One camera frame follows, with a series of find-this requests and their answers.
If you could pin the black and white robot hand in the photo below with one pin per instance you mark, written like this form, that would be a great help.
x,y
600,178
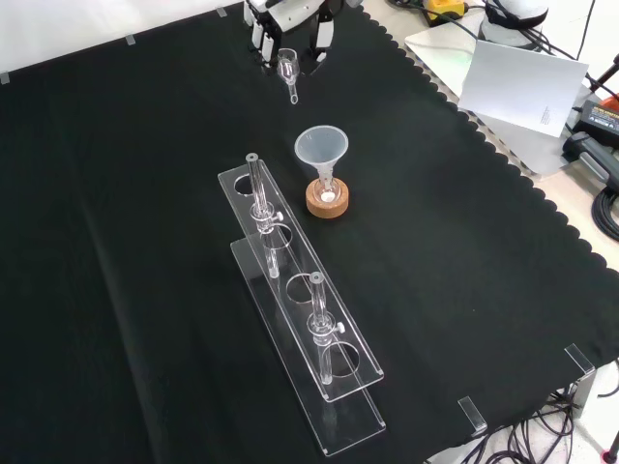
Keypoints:
x,y
295,14

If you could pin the translucent plastic funnel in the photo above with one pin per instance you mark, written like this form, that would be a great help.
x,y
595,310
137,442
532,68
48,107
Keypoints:
x,y
321,145

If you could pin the clear acrylic funnel stand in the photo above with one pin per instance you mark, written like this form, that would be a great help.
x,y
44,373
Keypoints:
x,y
348,348

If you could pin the clear cloth clamp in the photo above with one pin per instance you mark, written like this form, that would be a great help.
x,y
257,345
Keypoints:
x,y
580,358
131,39
221,11
4,78
473,414

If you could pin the yellow stop button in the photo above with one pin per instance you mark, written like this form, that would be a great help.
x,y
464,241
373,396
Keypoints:
x,y
445,7

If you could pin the small round-bottom glass flask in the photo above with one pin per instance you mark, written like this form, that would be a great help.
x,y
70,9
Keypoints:
x,y
327,190

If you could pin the pale board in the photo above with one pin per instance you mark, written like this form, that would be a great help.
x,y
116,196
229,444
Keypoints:
x,y
522,87

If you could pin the black cloth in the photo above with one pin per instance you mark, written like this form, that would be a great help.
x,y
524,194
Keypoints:
x,y
145,241

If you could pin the black tripod leg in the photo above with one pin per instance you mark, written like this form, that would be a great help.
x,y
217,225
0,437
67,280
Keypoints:
x,y
604,77

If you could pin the black power adapter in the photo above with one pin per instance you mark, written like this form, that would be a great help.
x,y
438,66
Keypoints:
x,y
602,118

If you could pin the grey metal base plate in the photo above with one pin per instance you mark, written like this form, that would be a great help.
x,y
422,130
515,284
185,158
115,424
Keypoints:
x,y
435,48

